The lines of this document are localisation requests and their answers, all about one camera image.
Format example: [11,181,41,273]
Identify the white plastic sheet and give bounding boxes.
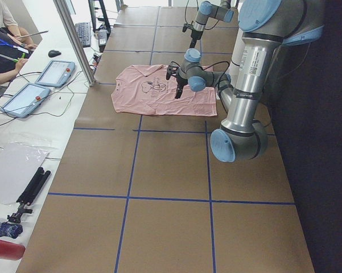
[0,143,49,204]

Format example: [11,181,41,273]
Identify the blue folded umbrella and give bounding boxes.
[0,222,23,239]

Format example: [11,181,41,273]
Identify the black tripod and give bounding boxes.
[7,167,51,224]

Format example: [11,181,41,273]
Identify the person in beige shirt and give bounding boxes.
[0,1,33,44]

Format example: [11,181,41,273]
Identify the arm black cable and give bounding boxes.
[209,60,233,94]

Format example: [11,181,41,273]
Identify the far teach pendant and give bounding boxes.
[35,60,76,88]

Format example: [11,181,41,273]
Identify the person in black shirt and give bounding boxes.
[0,28,37,85]

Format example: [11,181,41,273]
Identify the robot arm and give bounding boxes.
[166,1,325,162]
[183,1,238,48]

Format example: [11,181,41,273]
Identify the near teach pendant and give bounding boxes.
[0,83,51,118]

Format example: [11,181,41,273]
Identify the teach pendant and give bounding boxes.
[0,83,51,118]
[35,60,76,88]

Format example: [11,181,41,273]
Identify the pink Snoopy t-shirt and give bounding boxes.
[111,65,217,117]

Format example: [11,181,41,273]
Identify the aluminium frame post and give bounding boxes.
[53,0,96,86]

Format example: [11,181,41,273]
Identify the black computer mouse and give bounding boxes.
[48,49,61,58]

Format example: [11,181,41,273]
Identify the black keyboard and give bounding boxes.
[75,22,91,48]

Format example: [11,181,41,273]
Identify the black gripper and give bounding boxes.
[175,67,188,99]
[189,28,203,48]

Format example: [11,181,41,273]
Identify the red bottle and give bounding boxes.
[0,240,26,260]

